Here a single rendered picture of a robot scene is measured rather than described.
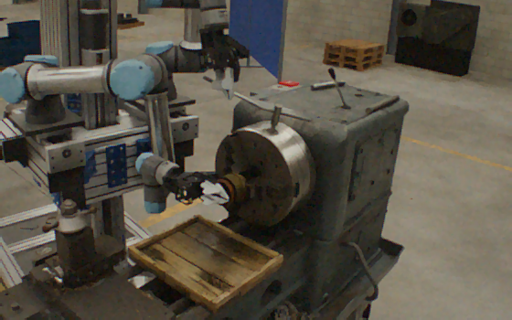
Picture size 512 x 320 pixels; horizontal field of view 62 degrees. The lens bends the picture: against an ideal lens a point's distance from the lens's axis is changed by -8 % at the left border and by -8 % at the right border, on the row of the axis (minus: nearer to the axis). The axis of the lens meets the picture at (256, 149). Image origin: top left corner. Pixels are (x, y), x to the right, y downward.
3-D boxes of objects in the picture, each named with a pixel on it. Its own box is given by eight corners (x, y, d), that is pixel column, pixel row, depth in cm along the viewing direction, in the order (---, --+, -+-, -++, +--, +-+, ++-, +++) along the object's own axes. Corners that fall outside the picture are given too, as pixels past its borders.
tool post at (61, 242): (82, 247, 113) (79, 213, 109) (99, 260, 108) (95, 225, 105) (58, 258, 107) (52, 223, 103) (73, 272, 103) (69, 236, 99)
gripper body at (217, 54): (199, 71, 129) (193, 28, 126) (220, 68, 135) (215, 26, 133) (219, 69, 124) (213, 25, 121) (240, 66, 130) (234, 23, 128)
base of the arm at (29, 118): (19, 115, 161) (17, 90, 157) (58, 109, 171) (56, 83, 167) (32, 126, 151) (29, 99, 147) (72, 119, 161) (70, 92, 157)
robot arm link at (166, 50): (144, 70, 193) (144, 39, 188) (176, 70, 196) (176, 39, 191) (144, 77, 183) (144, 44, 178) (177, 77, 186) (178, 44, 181)
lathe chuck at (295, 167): (224, 186, 165) (242, 106, 150) (294, 233, 150) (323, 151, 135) (207, 194, 159) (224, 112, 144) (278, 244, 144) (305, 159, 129)
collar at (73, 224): (76, 212, 109) (75, 201, 108) (94, 225, 105) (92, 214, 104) (48, 223, 103) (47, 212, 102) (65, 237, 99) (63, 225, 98)
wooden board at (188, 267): (197, 223, 158) (197, 212, 157) (282, 266, 138) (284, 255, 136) (128, 258, 136) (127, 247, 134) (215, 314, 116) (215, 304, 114)
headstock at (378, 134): (305, 155, 222) (314, 75, 207) (398, 186, 195) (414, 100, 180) (221, 197, 177) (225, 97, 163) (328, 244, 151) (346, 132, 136)
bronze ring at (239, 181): (229, 165, 141) (208, 174, 134) (253, 175, 136) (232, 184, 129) (228, 193, 144) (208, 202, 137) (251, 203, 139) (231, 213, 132)
